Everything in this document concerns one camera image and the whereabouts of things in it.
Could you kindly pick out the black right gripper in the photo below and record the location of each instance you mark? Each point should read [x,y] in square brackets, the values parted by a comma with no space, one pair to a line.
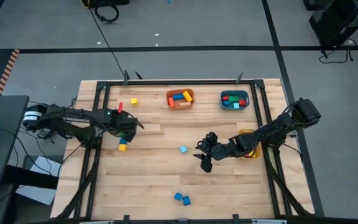
[222,149]

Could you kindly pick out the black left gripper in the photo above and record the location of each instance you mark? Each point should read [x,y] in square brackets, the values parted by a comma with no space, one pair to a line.
[120,123]

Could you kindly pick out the green tall block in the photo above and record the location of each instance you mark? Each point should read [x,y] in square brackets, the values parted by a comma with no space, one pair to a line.
[121,134]

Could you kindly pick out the light blue half-cylinder block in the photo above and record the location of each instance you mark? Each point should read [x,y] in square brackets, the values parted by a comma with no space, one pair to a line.
[183,149]

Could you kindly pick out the red cylinder block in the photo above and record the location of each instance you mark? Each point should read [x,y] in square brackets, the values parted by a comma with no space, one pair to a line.
[171,102]

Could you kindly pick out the blue cylinder block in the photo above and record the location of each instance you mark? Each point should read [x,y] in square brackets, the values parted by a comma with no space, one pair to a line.
[178,96]

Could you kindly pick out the yellow cylinder block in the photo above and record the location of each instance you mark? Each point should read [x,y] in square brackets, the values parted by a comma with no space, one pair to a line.
[187,96]

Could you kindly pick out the green half-cylinder block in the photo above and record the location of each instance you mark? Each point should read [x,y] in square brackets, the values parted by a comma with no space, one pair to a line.
[233,98]

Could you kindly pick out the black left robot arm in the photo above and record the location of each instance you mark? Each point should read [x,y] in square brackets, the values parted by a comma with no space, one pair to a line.
[79,118]

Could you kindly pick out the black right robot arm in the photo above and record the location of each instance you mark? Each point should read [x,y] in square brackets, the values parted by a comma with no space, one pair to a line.
[303,116]

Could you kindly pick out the yellow cube block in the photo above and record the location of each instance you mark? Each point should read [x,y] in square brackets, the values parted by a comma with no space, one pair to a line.
[122,147]
[134,101]

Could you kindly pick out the red block near top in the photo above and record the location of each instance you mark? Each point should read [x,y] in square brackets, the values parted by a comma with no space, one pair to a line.
[120,107]

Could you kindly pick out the orange plastic bin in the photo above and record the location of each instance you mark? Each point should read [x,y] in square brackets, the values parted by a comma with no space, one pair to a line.
[168,92]

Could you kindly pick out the yellow plastic bin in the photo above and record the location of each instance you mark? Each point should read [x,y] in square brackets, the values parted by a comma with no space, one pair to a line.
[257,152]

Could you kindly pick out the tan wooden cylinder block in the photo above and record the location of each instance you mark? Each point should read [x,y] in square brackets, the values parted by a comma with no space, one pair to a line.
[185,104]

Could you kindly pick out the grey-blue plastic bin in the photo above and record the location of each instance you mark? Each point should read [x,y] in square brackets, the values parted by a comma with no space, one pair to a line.
[244,94]

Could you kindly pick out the black equipment case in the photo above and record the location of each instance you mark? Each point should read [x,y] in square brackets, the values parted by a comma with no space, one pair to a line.
[110,2]

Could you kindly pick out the black side desk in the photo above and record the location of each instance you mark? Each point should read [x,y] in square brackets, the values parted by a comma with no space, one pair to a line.
[2,140]

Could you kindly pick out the orange black striped tape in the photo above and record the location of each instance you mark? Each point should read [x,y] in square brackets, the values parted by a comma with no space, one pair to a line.
[8,70]

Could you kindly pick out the black computer tower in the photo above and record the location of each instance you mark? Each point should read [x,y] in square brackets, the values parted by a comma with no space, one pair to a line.
[337,18]

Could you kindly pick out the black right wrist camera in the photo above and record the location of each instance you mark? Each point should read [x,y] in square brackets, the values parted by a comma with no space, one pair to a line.
[211,138]

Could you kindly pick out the black aluminium table frame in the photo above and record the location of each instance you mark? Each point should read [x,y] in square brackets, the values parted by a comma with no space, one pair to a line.
[197,82]

